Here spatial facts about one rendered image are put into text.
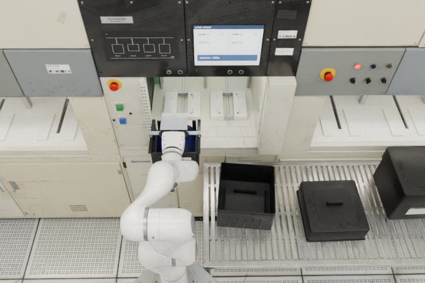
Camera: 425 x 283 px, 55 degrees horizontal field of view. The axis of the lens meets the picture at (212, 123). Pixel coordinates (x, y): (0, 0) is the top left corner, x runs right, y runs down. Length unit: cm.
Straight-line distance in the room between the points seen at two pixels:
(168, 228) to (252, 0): 89
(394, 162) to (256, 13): 105
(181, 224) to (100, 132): 106
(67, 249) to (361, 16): 232
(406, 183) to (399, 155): 16
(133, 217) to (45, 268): 182
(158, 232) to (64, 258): 182
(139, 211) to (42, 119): 142
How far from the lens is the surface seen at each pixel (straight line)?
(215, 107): 240
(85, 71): 189
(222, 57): 178
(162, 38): 172
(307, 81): 192
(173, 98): 246
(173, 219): 126
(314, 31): 176
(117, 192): 269
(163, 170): 131
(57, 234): 313
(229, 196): 221
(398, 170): 220
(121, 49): 178
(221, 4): 162
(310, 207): 213
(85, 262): 298
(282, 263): 208
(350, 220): 214
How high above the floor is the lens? 268
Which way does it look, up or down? 50 degrees down
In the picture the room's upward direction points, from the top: 1 degrees clockwise
